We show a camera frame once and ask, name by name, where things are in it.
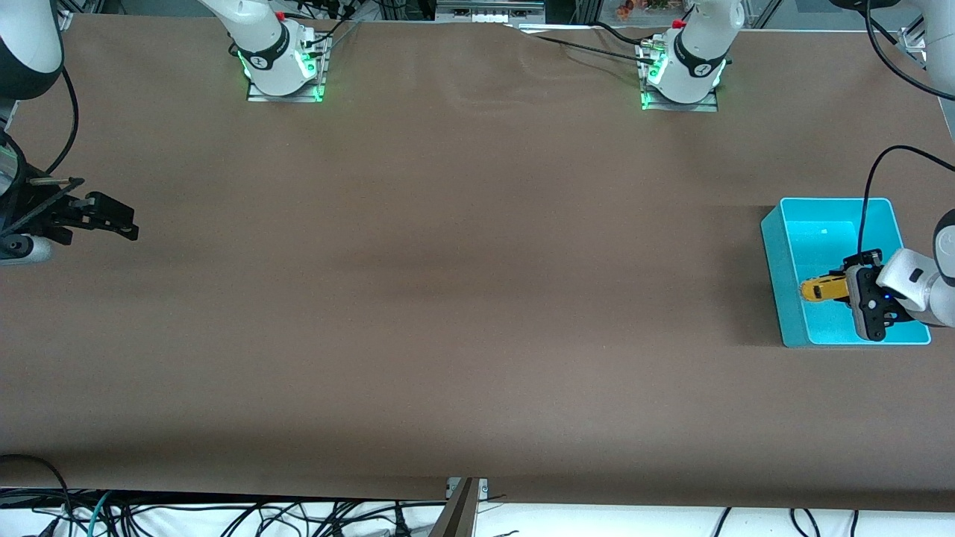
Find yellow beetle toy car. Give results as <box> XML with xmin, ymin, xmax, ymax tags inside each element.
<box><xmin>800</xmin><ymin>274</ymin><xmax>852</xmax><ymax>303</ymax></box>

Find teal plastic bin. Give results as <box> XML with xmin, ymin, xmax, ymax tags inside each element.
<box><xmin>760</xmin><ymin>197</ymin><xmax>932</xmax><ymax>348</ymax></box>

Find brown table cover mat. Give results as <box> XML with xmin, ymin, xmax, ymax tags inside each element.
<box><xmin>0</xmin><ymin>13</ymin><xmax>955</xmax><ymax>512</ymax></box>

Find grey background device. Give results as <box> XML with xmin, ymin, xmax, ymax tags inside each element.
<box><xmin>435</xmin><ymin>0</ymin><xmax>547</xmax><ymax>24</ymax></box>

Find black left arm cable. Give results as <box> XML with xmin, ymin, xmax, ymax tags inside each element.
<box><xmin>857</xmin><ymin>0</ymin><xmax>955</xmax><ymax>259</ymax></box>

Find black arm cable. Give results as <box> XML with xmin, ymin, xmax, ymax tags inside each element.
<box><xmin>43</xmin><ymin>66</ymin><xmax>81</xmax><ymax>177</ymax></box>
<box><xmin>857</xmin><ymin>0</ymin><xmax>955</xmax><ymax>259</ymax></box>

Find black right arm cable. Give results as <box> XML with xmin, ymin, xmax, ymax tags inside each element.
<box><xmin>43</xmin><ymin>66</ymin><xmax>81</xmax><ymax>177</ymax></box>

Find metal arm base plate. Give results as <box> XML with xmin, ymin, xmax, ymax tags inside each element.
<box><xmin>640</xmin><ymin>41</ymin><xmax>720</xmax><ymax>113</ymax></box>
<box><xmin>247</xmin><ymin>34</ymin><xmax>331</xmax><ymax>103</ymax></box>

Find black looped floor cable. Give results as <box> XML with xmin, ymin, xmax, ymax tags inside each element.
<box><xmin>0</xmin><ymin>453</ymin><xmax>74</xmax><ymax>523</ymax></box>

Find green floor cable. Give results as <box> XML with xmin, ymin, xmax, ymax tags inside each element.
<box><xmin>87</xmin><ymin>490</ymin><xmax>115</xmax><ymax>537</ymax></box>

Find black base power cable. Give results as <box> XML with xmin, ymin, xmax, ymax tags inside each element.
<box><xmin>301</xmin><ymin>0</ymin><xmax>363</xmax><ymax>53</ymax></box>

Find black cable across table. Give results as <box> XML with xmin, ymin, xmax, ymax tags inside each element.
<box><xmin>504</xmin><ymin>21</ymin><xmax>662</xmax><ymax>63</ymax></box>

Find metal table edge bracket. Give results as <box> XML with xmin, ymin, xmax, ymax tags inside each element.
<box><xmin>428</xmin><ymin>477</ymin><xmax>490</xmax><ymax>537</ymax></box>

